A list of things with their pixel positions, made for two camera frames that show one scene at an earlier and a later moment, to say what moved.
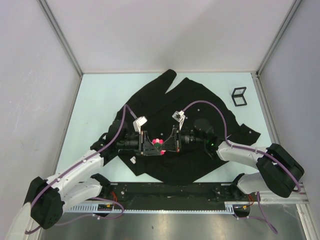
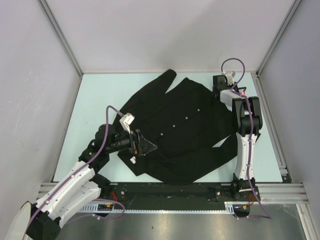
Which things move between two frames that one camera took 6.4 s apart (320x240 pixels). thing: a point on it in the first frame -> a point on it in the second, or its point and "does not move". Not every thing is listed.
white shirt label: (133, 159) does not move
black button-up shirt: (155, 106) does not move
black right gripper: (173, 143) -> (231, 85)
